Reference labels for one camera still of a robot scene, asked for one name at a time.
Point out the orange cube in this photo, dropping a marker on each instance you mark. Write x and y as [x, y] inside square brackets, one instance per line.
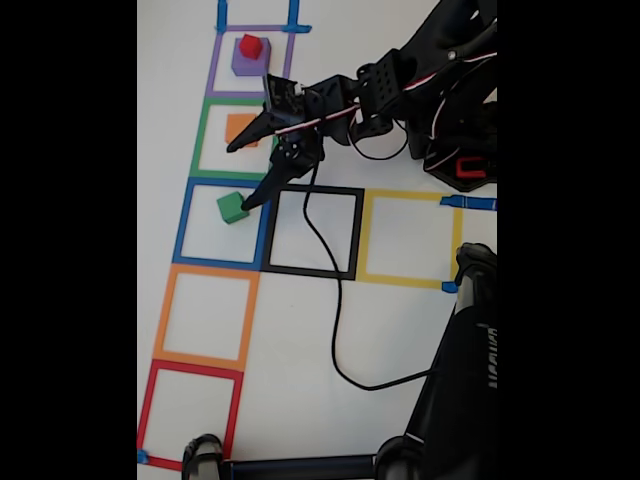
[237, 125]

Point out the green cube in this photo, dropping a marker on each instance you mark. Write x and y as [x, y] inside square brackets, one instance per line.
[230, 207]

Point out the small red cube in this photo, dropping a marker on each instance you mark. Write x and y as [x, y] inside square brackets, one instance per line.
[250, 46]

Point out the purple cube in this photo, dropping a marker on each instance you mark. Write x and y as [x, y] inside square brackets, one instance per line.
[245, 66]

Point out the blue tape strip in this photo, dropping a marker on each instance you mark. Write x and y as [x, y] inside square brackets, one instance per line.
[142, 456]
[222, 15]
[294, 12]
[470, 203]
[449, 287]

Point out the red printed clamp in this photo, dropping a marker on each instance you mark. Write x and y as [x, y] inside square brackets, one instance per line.
[470, 172]

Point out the black gripper camera board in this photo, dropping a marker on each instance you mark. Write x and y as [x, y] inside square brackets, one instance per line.
[282, 95]

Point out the green square frame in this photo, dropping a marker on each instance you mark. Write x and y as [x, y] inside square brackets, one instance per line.
[197, 145]

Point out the black square frame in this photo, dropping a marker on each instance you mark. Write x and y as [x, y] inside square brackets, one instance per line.
[267, 230]

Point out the purple square frame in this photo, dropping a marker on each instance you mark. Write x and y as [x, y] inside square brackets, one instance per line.
[214, 65]

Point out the yellow square frame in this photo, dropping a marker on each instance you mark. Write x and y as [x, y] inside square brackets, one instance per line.
[364, 235]

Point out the blue square frame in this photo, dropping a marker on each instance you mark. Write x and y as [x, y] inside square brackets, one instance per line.
[181, 225]

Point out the orange square frame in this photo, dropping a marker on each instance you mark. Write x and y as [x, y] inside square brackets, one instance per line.
[162, 320]

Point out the black camera tripod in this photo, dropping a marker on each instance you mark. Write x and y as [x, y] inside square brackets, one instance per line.
[460, 375]

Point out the red square frame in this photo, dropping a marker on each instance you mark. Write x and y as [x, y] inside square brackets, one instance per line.
[146, 410]

